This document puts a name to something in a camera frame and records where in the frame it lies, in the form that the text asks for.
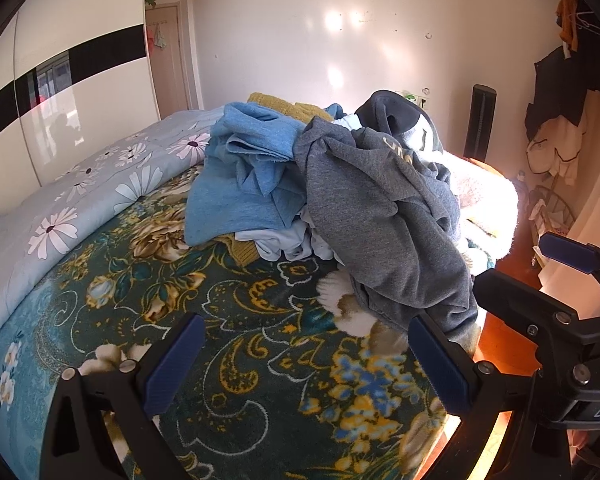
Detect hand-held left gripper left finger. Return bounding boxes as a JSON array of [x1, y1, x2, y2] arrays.
[[40, 312, 207, 480]]

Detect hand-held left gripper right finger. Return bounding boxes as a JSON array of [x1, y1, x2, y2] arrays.
[[407, 312, 536, 480]]

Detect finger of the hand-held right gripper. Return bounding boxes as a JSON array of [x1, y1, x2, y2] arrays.
[[472, 269, 581, 357], [538, 232, 600, 307]]

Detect green floral blanket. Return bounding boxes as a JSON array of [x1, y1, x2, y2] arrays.
[[0, 165, 481, 480]]

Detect white fluffy blanket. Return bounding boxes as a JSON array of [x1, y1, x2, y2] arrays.
[[440, 152, 523, 271]]

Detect cream hanging garment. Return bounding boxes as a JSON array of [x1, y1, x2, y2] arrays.
[[526, 110, 588, 186]]

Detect black tower fan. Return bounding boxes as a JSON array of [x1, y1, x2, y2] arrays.
[[464, 84, 497, 163]]

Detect light blue shirt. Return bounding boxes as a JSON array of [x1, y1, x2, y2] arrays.
[[235, 207, 343, 263]]

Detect black hanging garment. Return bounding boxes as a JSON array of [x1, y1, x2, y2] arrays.
[[524, 0, 600, 143]]

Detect blue sweater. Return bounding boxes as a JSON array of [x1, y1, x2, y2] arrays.
[[184, 101, 346, 246]]

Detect light blue daisy duvet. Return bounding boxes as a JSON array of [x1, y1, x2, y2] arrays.
[[0, 107, 231, 356]]

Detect dark navy hoodie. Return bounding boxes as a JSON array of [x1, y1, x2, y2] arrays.
[[354, 90, 448, 153]]

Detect orange hanging garment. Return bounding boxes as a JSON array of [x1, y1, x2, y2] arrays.
[[555, 0, 581, 53]]

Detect white wardrobe with black stripe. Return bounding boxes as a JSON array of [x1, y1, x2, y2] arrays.
[[0, 0, 161, 188]]

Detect beige door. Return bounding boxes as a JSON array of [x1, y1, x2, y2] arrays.
[[145, 2, 203, 116]]

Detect small hanging cloth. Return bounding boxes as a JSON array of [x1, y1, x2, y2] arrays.
[[147, 22, 169, 51]]

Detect wall socket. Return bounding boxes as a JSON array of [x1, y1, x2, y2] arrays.
[[402, 89, 431, 109]]

